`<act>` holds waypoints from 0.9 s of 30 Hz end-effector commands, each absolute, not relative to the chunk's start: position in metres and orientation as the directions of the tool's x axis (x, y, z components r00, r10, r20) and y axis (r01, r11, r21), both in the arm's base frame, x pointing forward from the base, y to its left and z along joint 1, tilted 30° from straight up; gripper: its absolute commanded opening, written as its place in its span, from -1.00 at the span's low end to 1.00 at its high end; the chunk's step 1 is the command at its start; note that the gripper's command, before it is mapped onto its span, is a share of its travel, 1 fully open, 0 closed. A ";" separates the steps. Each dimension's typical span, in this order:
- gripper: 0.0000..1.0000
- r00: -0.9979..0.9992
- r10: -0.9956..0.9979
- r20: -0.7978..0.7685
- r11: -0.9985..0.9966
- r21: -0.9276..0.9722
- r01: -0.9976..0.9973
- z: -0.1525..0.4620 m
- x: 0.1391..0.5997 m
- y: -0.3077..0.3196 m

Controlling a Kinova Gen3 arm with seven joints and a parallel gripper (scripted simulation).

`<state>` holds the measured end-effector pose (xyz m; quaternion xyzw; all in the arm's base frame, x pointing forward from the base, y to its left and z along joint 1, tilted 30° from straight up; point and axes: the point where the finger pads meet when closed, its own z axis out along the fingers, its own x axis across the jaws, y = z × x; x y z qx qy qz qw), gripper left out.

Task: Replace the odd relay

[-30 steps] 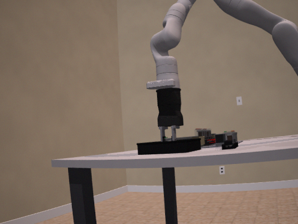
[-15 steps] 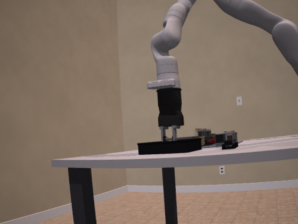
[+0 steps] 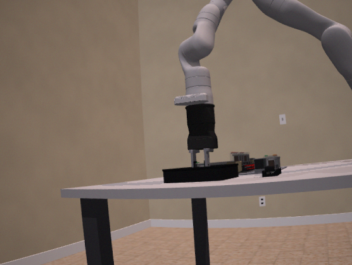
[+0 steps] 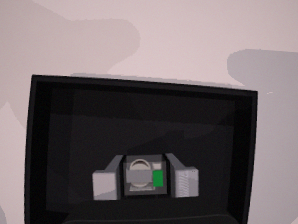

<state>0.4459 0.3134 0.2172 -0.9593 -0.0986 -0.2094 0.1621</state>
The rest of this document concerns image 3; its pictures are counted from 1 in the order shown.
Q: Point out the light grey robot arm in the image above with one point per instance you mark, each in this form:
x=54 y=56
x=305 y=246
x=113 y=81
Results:
x=336 y=38

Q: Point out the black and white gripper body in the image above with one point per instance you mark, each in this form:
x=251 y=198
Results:
x=200 y=117

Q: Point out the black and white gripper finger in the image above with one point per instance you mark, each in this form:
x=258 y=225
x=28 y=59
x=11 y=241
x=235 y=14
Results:
x=206 y=156
x=193 y=156

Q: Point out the grey relay with green button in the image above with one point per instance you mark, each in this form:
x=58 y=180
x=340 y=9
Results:
x=197 y=164

